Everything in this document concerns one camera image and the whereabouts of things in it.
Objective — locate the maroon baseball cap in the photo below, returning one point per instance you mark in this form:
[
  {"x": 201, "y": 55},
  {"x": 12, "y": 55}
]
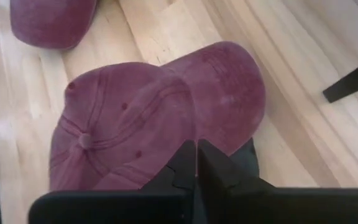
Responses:
[
  {"x": 51, "y": 21},
  {"x": 120, "y": 124}
]

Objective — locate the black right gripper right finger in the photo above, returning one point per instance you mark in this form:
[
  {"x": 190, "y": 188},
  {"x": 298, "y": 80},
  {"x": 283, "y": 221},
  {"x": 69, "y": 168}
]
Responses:
[{"x": 244, "y": 202}]

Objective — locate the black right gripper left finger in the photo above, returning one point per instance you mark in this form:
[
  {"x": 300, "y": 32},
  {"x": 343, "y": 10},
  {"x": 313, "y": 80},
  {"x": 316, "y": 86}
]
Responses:
[{"x": 166, "y": 199}]

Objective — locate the black mesh rack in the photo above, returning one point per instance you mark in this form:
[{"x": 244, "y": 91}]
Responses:
[{"x": 353, "y": 81}]

